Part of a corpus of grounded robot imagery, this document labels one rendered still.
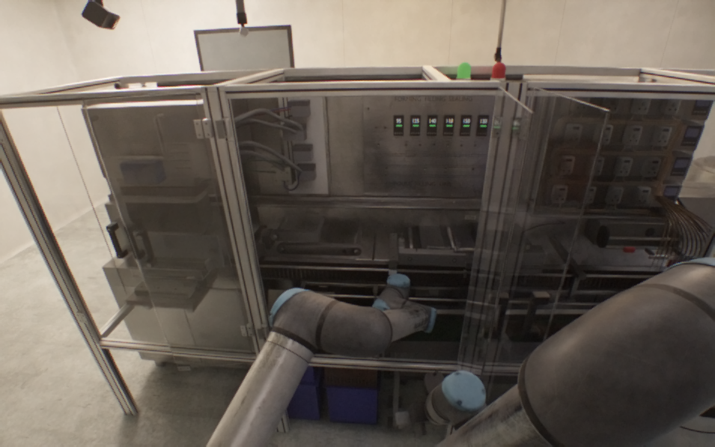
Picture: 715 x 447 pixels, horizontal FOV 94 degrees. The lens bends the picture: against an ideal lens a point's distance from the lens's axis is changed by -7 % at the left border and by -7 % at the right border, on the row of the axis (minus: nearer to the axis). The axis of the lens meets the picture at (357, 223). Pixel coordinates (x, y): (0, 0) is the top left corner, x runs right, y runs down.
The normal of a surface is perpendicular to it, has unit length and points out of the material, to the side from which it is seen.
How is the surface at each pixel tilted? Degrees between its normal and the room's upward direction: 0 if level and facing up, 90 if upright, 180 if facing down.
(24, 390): 0
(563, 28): 90
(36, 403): 0
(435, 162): 90
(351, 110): 90
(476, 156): 90
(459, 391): 19
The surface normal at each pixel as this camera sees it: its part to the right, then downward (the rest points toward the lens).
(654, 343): -0.41, -0.49
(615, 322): -0.63, -0.72
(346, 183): -0.10, 0.46
